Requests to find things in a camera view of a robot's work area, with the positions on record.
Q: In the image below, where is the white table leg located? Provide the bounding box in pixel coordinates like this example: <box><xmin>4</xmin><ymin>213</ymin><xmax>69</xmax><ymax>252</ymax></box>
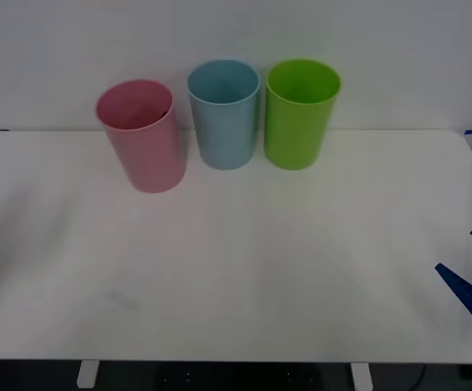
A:
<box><xmin>350</xmin><ymin>362</ymin><xmax>373</xmax><ymax>391</ymax></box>
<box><xmin>76</xmin><ymin>360</ymin><xmax>100</xmax><ymax>389</ymax></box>

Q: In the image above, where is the pink plastic bin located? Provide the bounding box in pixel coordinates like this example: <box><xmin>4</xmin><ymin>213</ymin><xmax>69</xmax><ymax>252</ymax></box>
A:
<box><xmin>95</xmin><ymin>79</ymin><xmax>187</xmax><ymax>194</ymax></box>

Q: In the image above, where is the green plastic bin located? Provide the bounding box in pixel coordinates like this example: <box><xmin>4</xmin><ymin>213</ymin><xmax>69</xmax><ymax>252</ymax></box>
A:
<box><xmin>264</xmin><ymin>58</ymin><xmax>342</xmax><ymax>171</ymax></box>

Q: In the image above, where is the pale blue plastic bin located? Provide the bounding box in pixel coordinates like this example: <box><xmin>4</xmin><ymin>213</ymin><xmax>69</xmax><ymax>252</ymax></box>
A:
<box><xmin>186</xmin><ymin>59</ymin><xmax>261</xmax><ymax>171</ymax></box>

